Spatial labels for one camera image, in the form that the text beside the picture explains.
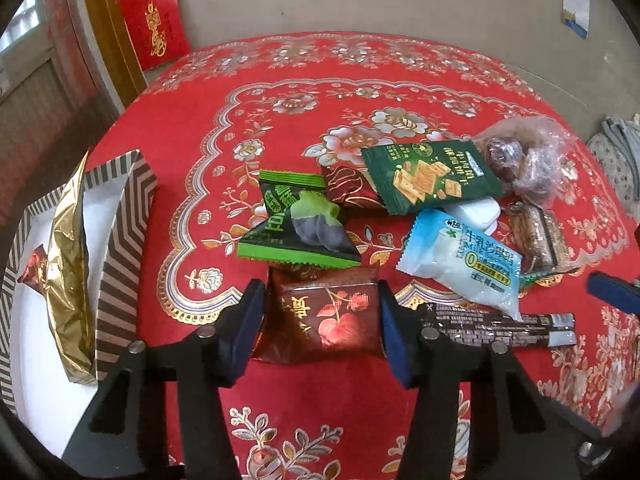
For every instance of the floral chair cushion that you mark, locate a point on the floral chair cushion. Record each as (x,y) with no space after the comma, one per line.
(617,160)

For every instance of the gold foil wrapper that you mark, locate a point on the gold foil wrapper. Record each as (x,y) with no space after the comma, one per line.
(70,270)

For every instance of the light blue milk packet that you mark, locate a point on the light blue milk packet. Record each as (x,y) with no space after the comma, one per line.
(460,255)

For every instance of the white plastic container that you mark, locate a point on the white plastic container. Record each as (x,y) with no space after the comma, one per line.
(475,212)

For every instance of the long black snack packet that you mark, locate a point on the long black snack packet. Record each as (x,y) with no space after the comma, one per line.
(500,327)

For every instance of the green cracker packet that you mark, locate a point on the green cracker packet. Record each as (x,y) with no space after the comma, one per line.
(425,175)

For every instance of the striped cardboard box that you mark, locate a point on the striped cardboard box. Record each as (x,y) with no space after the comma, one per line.
(125,260)

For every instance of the small dark red candy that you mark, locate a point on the small dark red candy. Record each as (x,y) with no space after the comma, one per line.
(35,267)

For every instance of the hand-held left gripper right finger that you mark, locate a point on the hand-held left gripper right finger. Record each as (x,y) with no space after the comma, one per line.
(396,342)

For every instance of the clear zip bag of nuts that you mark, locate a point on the clear zip bag of nuts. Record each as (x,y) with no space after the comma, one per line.
(547,170)

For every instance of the red floral tablecloth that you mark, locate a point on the red floral tablecloth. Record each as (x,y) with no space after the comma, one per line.
(300,125)

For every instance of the red paper wall decoration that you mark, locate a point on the red paper wall decoration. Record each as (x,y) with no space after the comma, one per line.
(155,20)

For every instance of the clear bag of dark dates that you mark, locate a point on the clear bag of dark dates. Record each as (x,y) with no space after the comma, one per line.
(500,155)

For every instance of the green triangular snack packet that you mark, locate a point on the green triangular snack packet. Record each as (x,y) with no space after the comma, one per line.
(280,235)

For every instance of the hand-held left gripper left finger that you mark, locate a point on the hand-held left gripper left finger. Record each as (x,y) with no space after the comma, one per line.
(245,332)

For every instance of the brown wrapped snack bar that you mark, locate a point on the brown wrapped snack bar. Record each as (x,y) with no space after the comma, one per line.
(537,235)

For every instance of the wooden door frame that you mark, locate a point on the wooden door frame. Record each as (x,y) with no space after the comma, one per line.
(107,25)

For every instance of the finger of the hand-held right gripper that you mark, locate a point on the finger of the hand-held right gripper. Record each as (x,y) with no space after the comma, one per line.
(615,292)

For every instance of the small dark red packet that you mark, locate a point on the small dark red packet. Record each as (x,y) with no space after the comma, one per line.
(345,185)

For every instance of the window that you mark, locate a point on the window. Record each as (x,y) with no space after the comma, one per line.
(22,35)

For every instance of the dark red apple-print packet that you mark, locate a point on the dark red apple-print packet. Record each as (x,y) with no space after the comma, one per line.
(320,315)

